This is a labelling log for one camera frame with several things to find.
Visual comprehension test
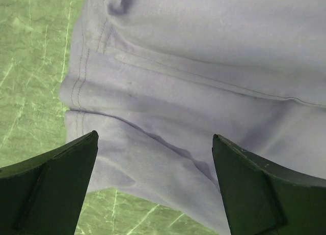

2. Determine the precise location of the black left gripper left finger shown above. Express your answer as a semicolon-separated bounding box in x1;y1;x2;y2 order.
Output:
1;131;98;235

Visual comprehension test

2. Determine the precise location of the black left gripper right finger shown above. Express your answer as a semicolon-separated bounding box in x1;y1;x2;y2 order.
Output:
212;134;325;235

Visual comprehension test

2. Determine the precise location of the purple t shirt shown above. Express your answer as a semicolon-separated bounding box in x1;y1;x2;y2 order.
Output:
59;0;325;234

